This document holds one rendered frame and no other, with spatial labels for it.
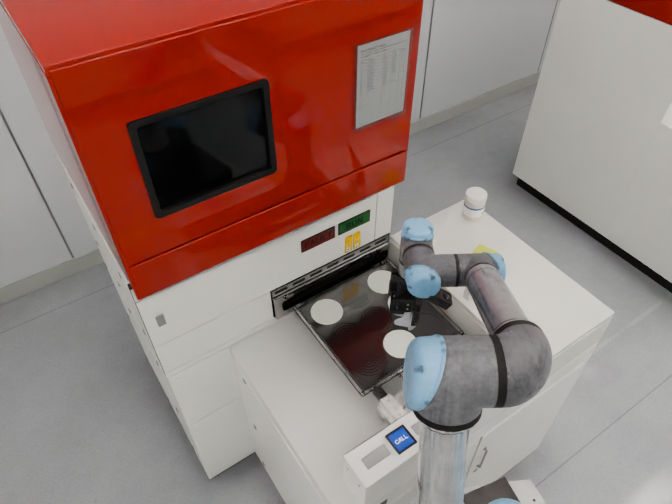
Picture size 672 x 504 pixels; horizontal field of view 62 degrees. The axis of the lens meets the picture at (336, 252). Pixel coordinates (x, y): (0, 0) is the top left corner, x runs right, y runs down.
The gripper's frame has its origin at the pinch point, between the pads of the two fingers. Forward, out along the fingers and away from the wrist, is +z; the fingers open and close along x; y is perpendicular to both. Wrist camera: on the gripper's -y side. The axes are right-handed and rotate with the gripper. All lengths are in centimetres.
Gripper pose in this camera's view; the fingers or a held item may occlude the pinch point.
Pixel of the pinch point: (412, 326)
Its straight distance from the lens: 155.5
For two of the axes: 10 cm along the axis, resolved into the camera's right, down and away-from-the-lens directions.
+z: -0.1, 7.6, 6.5
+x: -0.2, 6.5, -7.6
